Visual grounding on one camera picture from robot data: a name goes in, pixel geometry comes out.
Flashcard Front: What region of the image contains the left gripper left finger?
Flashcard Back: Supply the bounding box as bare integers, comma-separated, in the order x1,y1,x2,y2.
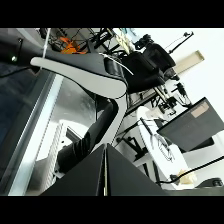
41,143,106,197

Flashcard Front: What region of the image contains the silver frame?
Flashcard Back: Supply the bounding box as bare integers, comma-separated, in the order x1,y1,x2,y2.
7,70,65,197

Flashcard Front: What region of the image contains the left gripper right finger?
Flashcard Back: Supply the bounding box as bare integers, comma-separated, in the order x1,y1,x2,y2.
105,143,168,197

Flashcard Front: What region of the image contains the black cable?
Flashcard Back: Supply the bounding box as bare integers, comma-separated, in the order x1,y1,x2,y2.
155,155,224,186

